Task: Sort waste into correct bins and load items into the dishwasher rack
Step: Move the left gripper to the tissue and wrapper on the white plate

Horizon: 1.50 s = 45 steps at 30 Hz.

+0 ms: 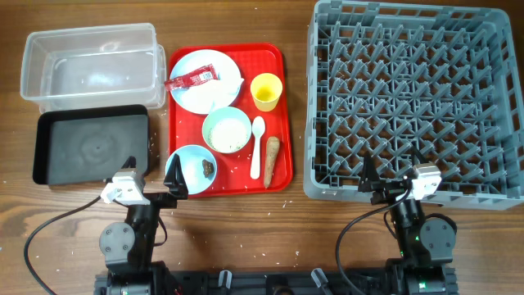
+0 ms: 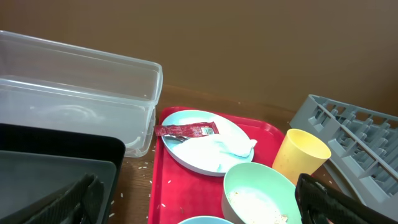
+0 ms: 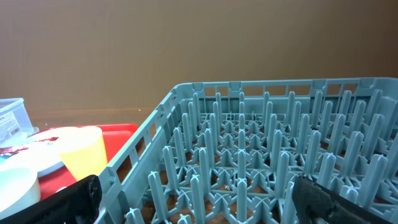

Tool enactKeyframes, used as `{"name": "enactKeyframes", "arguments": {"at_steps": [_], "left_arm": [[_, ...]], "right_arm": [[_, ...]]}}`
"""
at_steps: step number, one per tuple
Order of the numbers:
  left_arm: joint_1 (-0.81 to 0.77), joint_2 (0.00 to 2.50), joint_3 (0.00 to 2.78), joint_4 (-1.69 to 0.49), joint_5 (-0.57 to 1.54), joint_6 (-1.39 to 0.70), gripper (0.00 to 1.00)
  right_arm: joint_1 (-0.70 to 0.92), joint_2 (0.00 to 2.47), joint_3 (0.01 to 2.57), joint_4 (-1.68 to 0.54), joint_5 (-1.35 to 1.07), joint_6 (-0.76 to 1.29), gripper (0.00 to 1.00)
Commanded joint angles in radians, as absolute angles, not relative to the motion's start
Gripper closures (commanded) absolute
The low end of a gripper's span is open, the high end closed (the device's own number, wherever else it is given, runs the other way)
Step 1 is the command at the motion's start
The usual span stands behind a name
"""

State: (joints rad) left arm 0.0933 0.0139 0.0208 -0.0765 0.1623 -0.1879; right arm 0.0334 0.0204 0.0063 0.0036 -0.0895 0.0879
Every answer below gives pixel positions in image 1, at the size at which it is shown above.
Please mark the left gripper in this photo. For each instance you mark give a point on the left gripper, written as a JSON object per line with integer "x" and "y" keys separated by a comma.
{"x": 177, "y": 188}

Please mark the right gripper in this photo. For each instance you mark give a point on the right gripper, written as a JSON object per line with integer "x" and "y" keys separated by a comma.
{"x": 370, "y": 178}

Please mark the small light blue bowl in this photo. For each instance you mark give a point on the small light blue bowl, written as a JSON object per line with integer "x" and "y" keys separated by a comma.
{"x": 192, "y": 158}

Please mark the brown food scrap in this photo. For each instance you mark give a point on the brown food scrap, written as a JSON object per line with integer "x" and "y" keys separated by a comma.
{"x": 208, "y": 168}

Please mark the green bowl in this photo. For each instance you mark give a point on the green bowl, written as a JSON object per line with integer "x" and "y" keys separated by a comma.
{"x": 224, "y": 113}

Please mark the pile of white rice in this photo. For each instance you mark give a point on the pile of white rice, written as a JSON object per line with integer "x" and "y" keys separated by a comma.
{"x": 228, "y": 135}

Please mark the large light blue plate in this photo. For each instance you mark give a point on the large light blue plate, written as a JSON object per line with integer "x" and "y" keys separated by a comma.
{"x": 198, "y": 99}

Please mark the white napkin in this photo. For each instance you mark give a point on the white napkin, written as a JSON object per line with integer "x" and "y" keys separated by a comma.
{"x": 224, "y": 92}

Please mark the red sauce packet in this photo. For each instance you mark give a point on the red sauce packet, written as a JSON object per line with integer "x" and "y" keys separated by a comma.
{"x": 194, "y": 78}

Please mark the yellow plastic cup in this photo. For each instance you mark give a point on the yellow plastic cup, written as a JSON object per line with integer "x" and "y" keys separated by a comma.
{"x": 266, "y": 89}

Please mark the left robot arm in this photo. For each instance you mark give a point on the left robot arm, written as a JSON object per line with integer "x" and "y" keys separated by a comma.
{"x": 128, "y": 246}

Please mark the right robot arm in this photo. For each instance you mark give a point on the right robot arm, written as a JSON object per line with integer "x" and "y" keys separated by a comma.
{"x": 426, "y": 242}

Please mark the grey dishwasher rack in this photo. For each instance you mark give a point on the grey dishwasher rack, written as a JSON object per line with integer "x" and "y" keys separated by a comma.
{"x": 384, "y": 78}

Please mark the black plastic tray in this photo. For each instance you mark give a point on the black plastic tray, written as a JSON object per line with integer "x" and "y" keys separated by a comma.
{"x": 87, "y": 145}

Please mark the red serving tray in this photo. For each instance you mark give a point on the red serving tray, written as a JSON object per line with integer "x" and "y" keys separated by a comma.
{"x": 233, "y": 169}

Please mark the white plastic spoon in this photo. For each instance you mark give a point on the white plastic spoon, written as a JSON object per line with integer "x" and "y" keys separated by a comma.
{"x": 258, "y": 129}

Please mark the clear plastic bin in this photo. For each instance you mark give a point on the clear plastic bin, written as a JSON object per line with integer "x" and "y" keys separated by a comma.
{"x": 89, "y": 67}

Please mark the brown carrot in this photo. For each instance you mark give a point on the brown carrot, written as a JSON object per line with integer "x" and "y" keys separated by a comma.
{"x": 272, "y": 149}

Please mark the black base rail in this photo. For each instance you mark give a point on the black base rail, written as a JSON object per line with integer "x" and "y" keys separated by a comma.
{"x": 370, "y": 281}

